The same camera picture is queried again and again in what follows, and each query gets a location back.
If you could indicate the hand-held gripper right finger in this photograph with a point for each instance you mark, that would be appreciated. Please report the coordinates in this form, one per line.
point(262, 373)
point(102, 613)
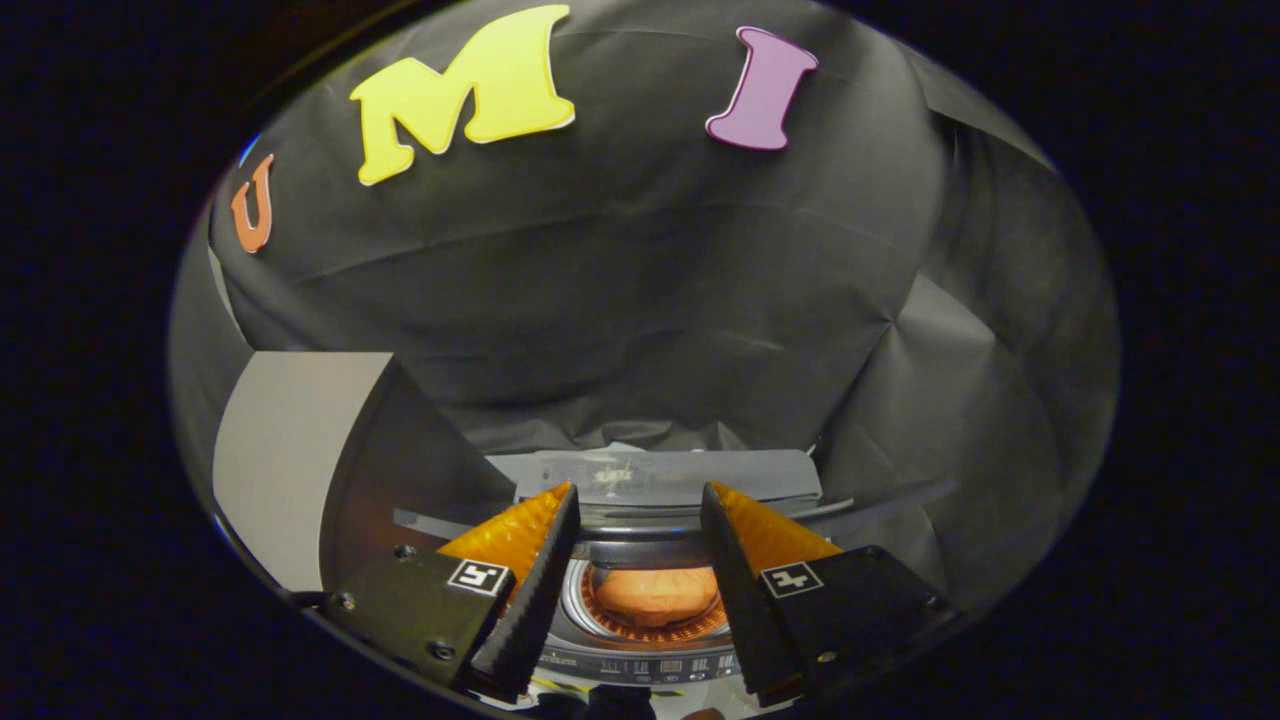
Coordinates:
point(740, 610)

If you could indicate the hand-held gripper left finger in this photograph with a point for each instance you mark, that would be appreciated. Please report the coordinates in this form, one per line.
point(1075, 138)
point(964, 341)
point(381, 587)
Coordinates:
point(535, 600)

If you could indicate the yellow polo shirt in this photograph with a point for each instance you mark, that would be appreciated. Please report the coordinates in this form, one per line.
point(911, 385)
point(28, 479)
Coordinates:
point(655, 595)

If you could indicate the dark washing machine lid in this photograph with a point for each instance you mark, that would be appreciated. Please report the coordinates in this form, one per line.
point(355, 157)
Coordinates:
point(650, 475)

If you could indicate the grey cabinet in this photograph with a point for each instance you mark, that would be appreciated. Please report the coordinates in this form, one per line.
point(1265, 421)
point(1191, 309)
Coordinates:
point(290, 450)

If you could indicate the black backdrop cloth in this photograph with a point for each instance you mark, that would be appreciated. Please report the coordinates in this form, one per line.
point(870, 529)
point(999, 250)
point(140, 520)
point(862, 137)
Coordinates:
point(600, 300)

